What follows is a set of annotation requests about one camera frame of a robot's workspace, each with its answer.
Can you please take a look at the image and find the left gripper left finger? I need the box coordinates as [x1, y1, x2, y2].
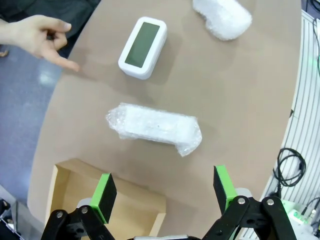
[43, 172, 118, 240]

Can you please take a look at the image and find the bubble clock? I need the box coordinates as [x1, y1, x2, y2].
[105, 101, 203, 158]
[191, 0, 253, 41]

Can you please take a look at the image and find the white ribbed mounting platform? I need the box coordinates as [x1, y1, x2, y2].
[241, 9, 320, 240]

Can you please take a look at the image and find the brown cardboard box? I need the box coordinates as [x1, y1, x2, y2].
[44, 157, 168, 240]

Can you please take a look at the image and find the white device with green light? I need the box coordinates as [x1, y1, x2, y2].
[287, 199, 320, 226]

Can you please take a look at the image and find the coiled black cable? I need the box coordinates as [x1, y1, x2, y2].
[273, 147, 307, 198]

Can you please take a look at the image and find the white digital clock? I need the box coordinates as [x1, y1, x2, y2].
[117, 16, 168, 80]

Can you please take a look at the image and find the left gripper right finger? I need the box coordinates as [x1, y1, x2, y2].
[203, 164, 298, 240]

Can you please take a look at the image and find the person's left hand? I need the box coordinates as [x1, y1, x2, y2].
[0, 14, 81, 73]

